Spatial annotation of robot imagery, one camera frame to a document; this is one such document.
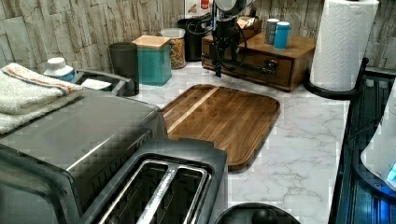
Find wooden drawer box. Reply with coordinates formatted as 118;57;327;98
221;20;316;91

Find blue pepper shaker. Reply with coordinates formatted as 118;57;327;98
274;21;290;49

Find teal canister with wooden lid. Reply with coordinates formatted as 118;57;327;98
133;35;172;86

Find black utensil crock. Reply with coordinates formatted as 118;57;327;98
177;18;209;62

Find black cup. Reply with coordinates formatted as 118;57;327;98
109;42;139;96

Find black paper towel holder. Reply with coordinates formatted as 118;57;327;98
304;57;369;101

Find red and white box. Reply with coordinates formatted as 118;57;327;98
184;0;212;19

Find silver toaster oven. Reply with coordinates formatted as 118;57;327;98
1;90;166;224

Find grey salt shaker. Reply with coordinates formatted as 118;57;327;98
265;19;279;45

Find white paper towel roll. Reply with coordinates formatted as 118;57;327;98
310;0;379;90

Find clear jar with cereal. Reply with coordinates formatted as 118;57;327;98
161;28;186;69

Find black drawer handle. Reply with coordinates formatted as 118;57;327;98
201;53;279;77

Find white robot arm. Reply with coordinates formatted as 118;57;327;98
264;22;395;194

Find wooden cutting board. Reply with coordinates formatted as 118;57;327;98
162;84;280;171

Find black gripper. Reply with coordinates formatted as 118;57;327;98
209;18;240;77

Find black two-slot toaster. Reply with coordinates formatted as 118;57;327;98
78;139;228;224

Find black round appliance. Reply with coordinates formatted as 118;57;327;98
214;203;301;224

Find white striped folded towel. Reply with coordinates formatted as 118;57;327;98
0;63;84;134

